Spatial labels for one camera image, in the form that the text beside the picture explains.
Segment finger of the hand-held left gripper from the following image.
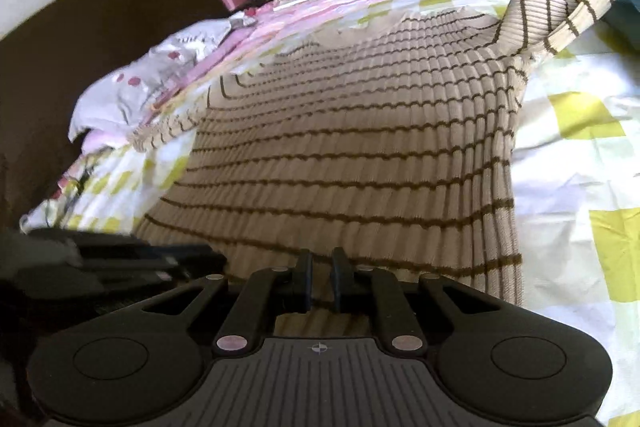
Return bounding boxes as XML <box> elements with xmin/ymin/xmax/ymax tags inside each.
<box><xmin>75</xmin><ymin>243</ymin><xmax>228</xmax><ymax>284</ymax></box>

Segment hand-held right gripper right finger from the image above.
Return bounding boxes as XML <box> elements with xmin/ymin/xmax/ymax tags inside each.
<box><xmin>331</xmin><ymin>248</ymin><xmax>502</xmax><ymax>354</ymax></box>

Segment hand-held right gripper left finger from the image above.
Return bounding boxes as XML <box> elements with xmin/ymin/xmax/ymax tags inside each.
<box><xmin>140</xmin><ymin>249</ymin><xmax>314</xmax><ymax>356</ymax></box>

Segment beige brown-striped knit sweater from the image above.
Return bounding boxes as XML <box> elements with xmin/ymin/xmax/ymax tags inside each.
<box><xmin>127</xmin><ymin>0</ymin><xmax>640</xmax><ymax>308</ymax></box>

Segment blue knit sweater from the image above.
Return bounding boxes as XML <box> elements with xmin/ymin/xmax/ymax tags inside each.
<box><xmin>587</xmin><ymin>0</ymin><xmax>640</xmax><ymax>44</ymax></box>

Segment white pink-printed pillow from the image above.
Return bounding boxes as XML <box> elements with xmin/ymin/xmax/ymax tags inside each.
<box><xmin>67</xmin><ymin>18</ymin><xmax>258</xmax><ymax>154</ymax></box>

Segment dark brown headboard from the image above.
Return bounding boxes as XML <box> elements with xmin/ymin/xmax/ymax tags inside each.
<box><xmin>0</xmin><ymin>0</ymin><xmax>236</xmax><ymax>234</ymax></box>

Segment yellow white checkered bed sheet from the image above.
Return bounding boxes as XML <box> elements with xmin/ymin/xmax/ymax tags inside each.
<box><xmin>20</xmin><ymin>0</ymin><xmax>640</xmax><ymax>427</ymax></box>

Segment white stick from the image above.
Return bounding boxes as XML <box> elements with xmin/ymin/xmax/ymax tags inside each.
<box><xmin>272</xmin><ymin>0</ymin><xmax>322</xmax><ymax>12</ymax></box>

